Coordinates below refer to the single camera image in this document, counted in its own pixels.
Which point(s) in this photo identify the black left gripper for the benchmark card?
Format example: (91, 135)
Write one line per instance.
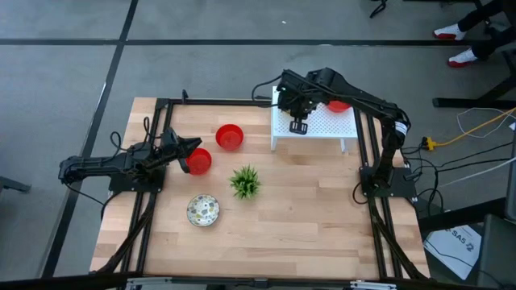
(169, 151)

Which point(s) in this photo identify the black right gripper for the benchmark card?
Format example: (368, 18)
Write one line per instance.
(296, 96)

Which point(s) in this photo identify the red plastic mini bowl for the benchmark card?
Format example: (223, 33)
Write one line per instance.
(201, 165)
(229, 137)
(338, 108)

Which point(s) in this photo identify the pear print ceramic bowl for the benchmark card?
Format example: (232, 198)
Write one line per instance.
(202, 210)

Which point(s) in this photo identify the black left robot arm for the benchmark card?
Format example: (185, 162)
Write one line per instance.
(101, 163)

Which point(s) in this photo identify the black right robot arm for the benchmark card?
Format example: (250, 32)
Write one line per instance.
(363, 98)

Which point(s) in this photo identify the white perforated metal shelf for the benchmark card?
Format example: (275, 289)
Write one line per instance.
(326, 125)

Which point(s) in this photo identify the green artificial potted plant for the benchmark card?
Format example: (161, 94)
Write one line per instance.
(244, 183)

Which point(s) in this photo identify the black desk leg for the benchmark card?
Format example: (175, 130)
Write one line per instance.
(379, 9)

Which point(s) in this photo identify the yellow power plug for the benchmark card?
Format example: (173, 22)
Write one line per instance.
(429, 143)

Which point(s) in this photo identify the red and white shoe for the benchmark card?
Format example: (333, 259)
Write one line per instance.
(447, 32)
(461, 58)

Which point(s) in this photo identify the black desk foot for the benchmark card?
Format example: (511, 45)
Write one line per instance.
(463, 102)

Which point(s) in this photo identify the dark chair base leg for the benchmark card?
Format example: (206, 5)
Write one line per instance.
(12, 184)

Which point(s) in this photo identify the black crossbar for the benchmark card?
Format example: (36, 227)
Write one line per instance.
(60, 282)

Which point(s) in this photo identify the person's leg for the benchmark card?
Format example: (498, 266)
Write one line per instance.
(492, 44)
(479, 16)

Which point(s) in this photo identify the black floor beam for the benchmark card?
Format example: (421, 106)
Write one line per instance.
(463, 215)

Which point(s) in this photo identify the white printed paper sheet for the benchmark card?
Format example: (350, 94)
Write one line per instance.
(443, 241)

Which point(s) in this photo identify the dark grey chair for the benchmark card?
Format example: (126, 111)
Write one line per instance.
(498, 253)

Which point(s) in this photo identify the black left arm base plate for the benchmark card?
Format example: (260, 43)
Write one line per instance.
(121, 186)

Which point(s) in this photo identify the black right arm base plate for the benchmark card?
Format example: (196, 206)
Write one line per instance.
(403, 187)

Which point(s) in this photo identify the silver metal bracket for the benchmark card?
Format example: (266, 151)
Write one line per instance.
(375, 286)
(149, 284)

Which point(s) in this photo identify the grey vertical post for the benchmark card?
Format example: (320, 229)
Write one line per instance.
(512, 181)

